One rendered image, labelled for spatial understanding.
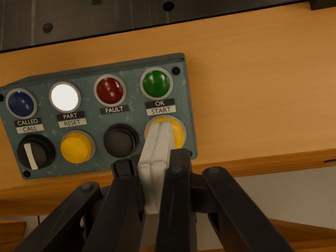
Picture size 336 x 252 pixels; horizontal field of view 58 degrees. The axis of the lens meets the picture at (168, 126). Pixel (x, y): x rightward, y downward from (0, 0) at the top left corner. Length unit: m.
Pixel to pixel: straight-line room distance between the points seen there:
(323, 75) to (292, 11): 0.07
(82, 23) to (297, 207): 1.01
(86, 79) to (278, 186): 1.01
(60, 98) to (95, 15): 0.12
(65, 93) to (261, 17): 0.19
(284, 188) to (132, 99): 1.00
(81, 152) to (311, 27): 0.23
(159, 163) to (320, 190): 1.08
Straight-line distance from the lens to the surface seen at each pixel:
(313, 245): 0.38
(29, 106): 0.25
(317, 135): 0.27
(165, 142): 0.18
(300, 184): 1.20
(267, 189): 1.17
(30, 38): 0.35
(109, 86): 0.23
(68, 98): 0.24
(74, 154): 0.24
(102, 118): 0.24
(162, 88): 0.22
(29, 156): 0.26
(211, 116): 0.26
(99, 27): 0.32
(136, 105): 0.23
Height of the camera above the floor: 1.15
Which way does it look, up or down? 73 degrees down
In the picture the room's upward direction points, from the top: 27 degrees counter-clockwise
